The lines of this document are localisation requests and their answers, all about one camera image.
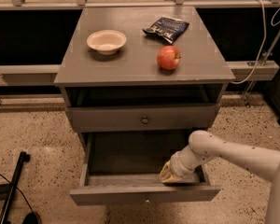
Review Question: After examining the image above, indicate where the white bowl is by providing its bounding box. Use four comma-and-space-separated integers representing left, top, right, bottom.
87, 30, 127, 55

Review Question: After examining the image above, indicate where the red apple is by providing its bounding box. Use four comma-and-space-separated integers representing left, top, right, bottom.
157, 46, 181, 71

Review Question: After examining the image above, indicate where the grey drawer cabinet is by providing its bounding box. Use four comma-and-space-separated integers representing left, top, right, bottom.
54, 6, 236, 154

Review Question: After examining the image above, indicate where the grey drawer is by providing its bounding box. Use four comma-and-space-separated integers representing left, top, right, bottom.
70, 130, 220, 205
65, 105, 220, 133

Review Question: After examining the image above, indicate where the black round foot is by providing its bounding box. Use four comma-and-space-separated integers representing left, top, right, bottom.
22, 212, 42, 224

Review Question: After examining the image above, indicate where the white cable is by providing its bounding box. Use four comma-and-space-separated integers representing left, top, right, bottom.
230, 0, 280, 86

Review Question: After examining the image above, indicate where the grey top drawer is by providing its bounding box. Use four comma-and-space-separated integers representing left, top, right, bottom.
65, 105, 220, 133

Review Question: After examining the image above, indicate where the metal railing frame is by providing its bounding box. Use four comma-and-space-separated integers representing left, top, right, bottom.
0, 0, 280, 95

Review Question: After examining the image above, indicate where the black stand leg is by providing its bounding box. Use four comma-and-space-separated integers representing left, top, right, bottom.
0, 151, 30, 224

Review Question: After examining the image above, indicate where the blue chip bag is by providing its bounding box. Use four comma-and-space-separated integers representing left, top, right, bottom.
143, 16, 189, 44

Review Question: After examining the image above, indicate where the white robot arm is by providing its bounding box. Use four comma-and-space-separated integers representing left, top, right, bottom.
160, 131, 280, 224

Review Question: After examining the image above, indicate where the black cable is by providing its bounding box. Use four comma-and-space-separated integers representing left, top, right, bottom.
0, 166, 35, 213

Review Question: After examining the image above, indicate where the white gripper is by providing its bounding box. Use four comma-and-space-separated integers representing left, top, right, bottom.
160, 147, 203, 184

